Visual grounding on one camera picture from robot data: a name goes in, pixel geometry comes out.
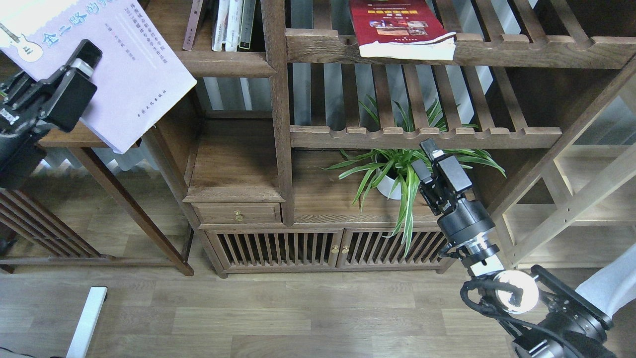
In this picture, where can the white upright book left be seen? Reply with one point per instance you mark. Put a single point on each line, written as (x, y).
(220, 17)

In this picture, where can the white upright book middle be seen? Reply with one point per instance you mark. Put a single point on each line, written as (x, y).
(233, 25)

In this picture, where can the light wooden shelf frame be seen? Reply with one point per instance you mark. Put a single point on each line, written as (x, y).
(579, 209)

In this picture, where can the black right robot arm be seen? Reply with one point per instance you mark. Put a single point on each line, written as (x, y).
(545, 317)

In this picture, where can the white lavender paperback book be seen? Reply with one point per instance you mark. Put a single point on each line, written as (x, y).
(139, 78)

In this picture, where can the white plant pot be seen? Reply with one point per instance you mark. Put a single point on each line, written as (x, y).
(390, 187)

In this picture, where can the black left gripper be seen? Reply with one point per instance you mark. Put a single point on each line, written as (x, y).
(30, 109)

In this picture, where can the red paperback book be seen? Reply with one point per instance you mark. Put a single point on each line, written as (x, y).
(400, 29)

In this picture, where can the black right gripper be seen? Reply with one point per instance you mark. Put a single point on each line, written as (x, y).
(442, 185)

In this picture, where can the maroon book Chinese characters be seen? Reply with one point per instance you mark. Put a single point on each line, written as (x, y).
(196, 17)

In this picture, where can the green spider plant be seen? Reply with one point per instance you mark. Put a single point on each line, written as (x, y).
(397, 163)

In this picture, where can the dark wooden bookshelf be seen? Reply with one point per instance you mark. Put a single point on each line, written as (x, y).
(522, 75)

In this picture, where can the dark green upright book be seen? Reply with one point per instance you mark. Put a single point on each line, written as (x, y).
(246, 25)

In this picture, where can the white upright book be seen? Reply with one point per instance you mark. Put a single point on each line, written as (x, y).
(233, 25)
(220, 17)

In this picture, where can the white floor stand leg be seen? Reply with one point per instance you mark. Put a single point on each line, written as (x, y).
(87, 322)

